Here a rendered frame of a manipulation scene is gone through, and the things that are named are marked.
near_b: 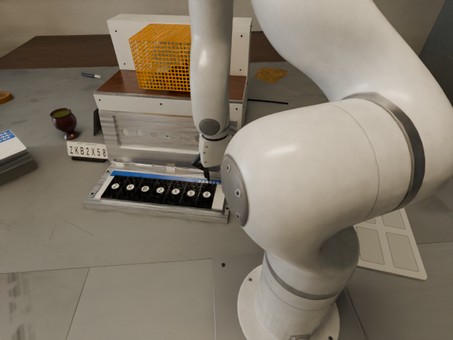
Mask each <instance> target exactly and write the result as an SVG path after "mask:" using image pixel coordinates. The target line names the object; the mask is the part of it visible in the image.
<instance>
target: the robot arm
mask: <svg viewBox="0 0 453 340"><path fill-rule="evenodd" d="M188 4H189V20H190V28H191V55H190V72H189V77H190V92H191V106H192V113H193V120H194V123H195V126H196V128H197V130H198V131H199V133H200V137H199V154H198V155H197V157H196V158H195V159H194V160H192V162H191V164H192V165H193V166H194V167H197V168H198V169H200V170H202V171H203V172H204V177H205V178H207V180H208V181H210V173H209V170H208V168H209V167H213V166H217V165H221V166H220V178H221V184H222V187H221V188H222V193H224V196H225V198H226V201H227V202H228V205H229V207H230V211H231V213H232V214H233V215H234V216H235V218H236V220H237V221H238V222H239V224H240V226H241V227H242V228H243V230H244V231H245V232H246V234H248V236H249V237H250V238H251V239H252V240H253V241H254V242H255V243H256V244H257V245H259V246H260V247H261V248H263V249H264V250H265V252H264V259H263V263H262V265H260V266H258V267H257V268H255V269H253V270H252V271H251V272H250V273H249V274H248V276H247V277H246V278H245V280H244V281H243V283H242V285H241V288H240V290H239V295H238V302H237V313H238V317H239V323H240V325H241V329H242V331H243V334H244V335H245V337H246V339H247V340H338V334H339V330H340V318H339V313H338V308H337V305H336V300H337V299H338V296H339V295H340V294H341V292H342V290H343V289H344V288H345V286H346V284H347V283H348V282H349V280H350V279H351V277H352V276H353V273H354V272H355V269H356V267H357V265H358V262H359V255H360V245H359V238H358V236H357V232H356V231H355V228H354V227H353V225H356V224H358V223H362V222H364V221H368V220H370V219H373V218H376V217H379V216H382V215H384V214H387V213H390V212H393V211H395V210H399V209H402V208H405V207H408V206H411V205H414V204H416V203H419V202H422V201H424V200H425V199H427V198H429V197H431V196H432V195H434V194H436V193H437V192H439V191H440V190H441V189H442V188H444V187H445V186H446V184H447V183H448V182H449V181H450V180H451V179H452V177H453V107H452V105H451V104H450V101H449V100H448V98H447V96H446V95H445V93H444V91H443V90H442V88H441V87H440V85H439V84H438V83H437V81H436V80H435V78H434V77H433V76H432V74H431V73H430V71H429V70H428V69H427V68H426V67H425V65H424V64H423V62H422V61H421V60H420V59H419V58H418V56H417V55H416V54H415V52H414V51H413V50H412V49H411V48H410V47H409V45H408V44H407V43H406V42H405V40H404V39H403V38H402V37H401V35H399V33H397V31H396V30H395V29H394V27H393V26H392V25H391V24H390V23H389V21H387V19H386V18H385V17H384V15H383V14H382V13H381V11H380V10H379V9H378V8H377V7H376V5H375V3H374V2H373V1H372V0H251V4H252V6H253V10H254V12H255V15H256V18H257V19H258V22H259V24H260V26H261V29H262V30H263V32H264V34H265V35H266V38H267V39H268V40H269V42H270V44H271V45H272V46H273V47H274V49H275V50H276V51H277V52H278V53H279V55H280V56H281V57H283V58H284V59H285V60H286V61H288V62H289V63H290V64H292V65H293V66H295V67H296V68H297V69H299V70H300V71H301V72H303V73H304V74H305V75H307V76H308V77H309V78H311V79H312V80H313V81H314V82H315V83H316V84H317V85H318V86H319V87H320V89H321V90H322V91H323V93H324V94H325V95H326V97H327V98H328V100H329V103H323V104H319V105H312V106H308V107H301V108H298V109H291V110H288V111H282V112H279V113H274V114H271V115H267V116H265V117H262V118H259V119H257V120H255V121H252V122H251V123H249V124H247V125H246V126H244V127H243V128H242V129H240V130H239V131H238V132H237V133H236V134H235V135H234V137H233V136H232V133H231V131H230V107H229V78H230V66H231V44H232V32H233V6H234V0H188ZM200 160H201V162H202V164H201V163H199V161H200Z"/></svg>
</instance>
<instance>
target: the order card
mask: <svg viewBox="0 0 453 340"><path fill-rule="evenodd" d="M67 152H68V155H69V156H75V157H89V158H97V159H108V155H107V150H106V146H105V144H95V143H87V142H71V141H67Z"/></svg>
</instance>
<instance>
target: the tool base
mask: <svg viewBox="0 0 453 340"><path fill-rule="evenodd" d="M111 163H112V164H111V166H110V167H108V169H107V170H106V171H105V172H104V174H103V176H102V177H101V178H100V180H99V181H98V183H97V184H96V185H95V187H94V188H93V190H92V191H91V192H90V194H89V195H88V197H87V198H86V199H85V201H84V203H83V205H84V207H85V208H89V209H95V210H107V211H113V212H120V213H131V214H138V215H150V216H156V217H168V218H174V219H186V220H192V221H204V222H211V223H222V224H227V222H228V217H229V209H230V207H229V205H228V202H226V207H228V208H229V209H228V210H227V209H226V208H225V212H224V215H222V214H216V213H209V212H197V211H190V210H178V209H171V208H159V207H153V206H140V205H134V204H121V203H115V202H103V201H100V199H98V198H95V196H96V195H97V193H98V191H99V190H100V189H101V187H102V186H103V184H104V183H105V181H106V180H107V178H108V177H109V175H110V174H111V173H112V171H113V170H118V171H131V172H139V173H153V174H161V175H174V176H182V177H196V178H203V179H207V178H205V177H204V172H198V171H189V168H187V167H175V164H170V163H168V164H167V165H152V166H153V167H139V166H136V165H135V163H128V162H123V160H122V159H117V160H116V161H111ZM107 171H109V172H107ZM209 173H210V179H217V180H221V178H220V170H219V171H217V170H209ZM91 193H94V194H93V195H91Z"/></svg>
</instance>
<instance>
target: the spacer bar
mask: <svg viewBox="0 0 453 340"><path fill-rule="evenodd" d="M221 187H222V185H220V184H217V187H216V192H215V195H214V201H213V204H212V209H214V210H222V208H223V204H224V197H225V196H224V193H222V188H221Z"/></svg>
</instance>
